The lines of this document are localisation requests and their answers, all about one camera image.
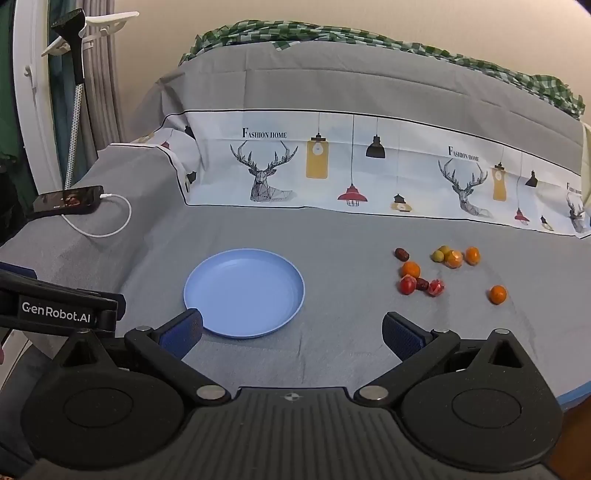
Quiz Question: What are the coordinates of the white charging cable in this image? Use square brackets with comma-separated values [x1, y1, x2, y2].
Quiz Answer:
[61, 193, 133, 239]

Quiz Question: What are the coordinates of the blue plastic plate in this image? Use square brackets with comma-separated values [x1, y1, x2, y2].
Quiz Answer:
[183, 248, 306, 339]

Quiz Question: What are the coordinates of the black smartphone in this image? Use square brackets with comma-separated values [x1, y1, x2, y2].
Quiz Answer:
[25, 185, 105, 219]

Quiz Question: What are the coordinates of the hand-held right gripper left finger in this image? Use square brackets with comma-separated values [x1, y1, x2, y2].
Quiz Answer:
[58, 308, 232, 407]

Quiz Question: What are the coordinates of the green checked blanket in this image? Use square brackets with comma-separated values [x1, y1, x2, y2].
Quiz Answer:
[179, 20, 585, 123]

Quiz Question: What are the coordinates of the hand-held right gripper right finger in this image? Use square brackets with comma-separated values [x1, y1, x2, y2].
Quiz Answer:
[355, 311, 525, 407]

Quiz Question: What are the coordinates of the white door frame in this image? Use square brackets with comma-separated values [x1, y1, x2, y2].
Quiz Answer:
[11, 0, 65, 195]

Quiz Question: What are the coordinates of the grey curtain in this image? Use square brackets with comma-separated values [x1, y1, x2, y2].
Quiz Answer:
[82, 0, 128, 153]

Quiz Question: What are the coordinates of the white plastic hanger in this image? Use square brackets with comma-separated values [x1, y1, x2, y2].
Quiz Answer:
[41, 11, 140, 58]

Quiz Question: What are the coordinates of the cream pillow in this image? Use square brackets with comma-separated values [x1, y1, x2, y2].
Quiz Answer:
[580, 122, 591, 206]

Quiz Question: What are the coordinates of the grey deer printed quilt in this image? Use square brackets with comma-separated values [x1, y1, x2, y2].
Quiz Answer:
[129, 33, 591, 239]

